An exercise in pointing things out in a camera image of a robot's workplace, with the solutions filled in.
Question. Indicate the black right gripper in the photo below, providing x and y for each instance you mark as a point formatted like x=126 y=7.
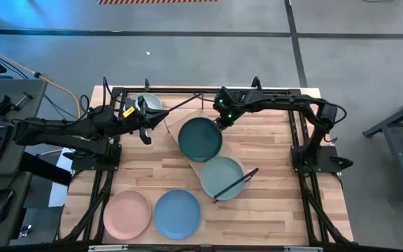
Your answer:
x=227 y=108

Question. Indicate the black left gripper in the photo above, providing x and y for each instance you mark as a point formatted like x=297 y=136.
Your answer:
x=138 y=119

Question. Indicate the small grey bowl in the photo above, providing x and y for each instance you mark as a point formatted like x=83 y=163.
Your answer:
x=154 y=101

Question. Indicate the dark green plate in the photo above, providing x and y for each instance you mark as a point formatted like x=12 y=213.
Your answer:
x=199 y=140

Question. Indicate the sage green plate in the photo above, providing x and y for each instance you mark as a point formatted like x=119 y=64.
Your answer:
x=219 y=175

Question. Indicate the blue plate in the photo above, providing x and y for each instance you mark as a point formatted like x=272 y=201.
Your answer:
x=177 y=214

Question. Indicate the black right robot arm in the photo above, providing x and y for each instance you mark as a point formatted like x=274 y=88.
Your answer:
x=278 y=101

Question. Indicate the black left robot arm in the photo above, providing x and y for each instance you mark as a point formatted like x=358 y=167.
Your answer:
x=65 y=127

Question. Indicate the yellow label tag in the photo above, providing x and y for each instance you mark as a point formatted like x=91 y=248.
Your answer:
x=128 y=112

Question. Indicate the pink plate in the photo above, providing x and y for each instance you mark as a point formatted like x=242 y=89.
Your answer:
x=127 y=215

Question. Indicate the white paper sheet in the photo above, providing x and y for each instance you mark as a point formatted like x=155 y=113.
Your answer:
x=58 y=196

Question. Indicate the black clamp tool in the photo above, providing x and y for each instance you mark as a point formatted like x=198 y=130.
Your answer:
x=3 y=105

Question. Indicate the small metal clip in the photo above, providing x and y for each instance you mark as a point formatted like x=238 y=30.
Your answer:
x=25 y=231

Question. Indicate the black computer mouse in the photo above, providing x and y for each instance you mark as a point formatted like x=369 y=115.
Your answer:
x=0 y=204

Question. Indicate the wooden shelf with black frame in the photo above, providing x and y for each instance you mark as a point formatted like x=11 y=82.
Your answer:
x=171 y=127

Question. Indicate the black aluminium table frame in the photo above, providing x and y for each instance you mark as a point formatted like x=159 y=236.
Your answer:
x=293 y=126

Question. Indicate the silver metal bracket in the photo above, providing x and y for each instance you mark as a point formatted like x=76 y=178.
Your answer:
x=303 y=249
x=107 y=248

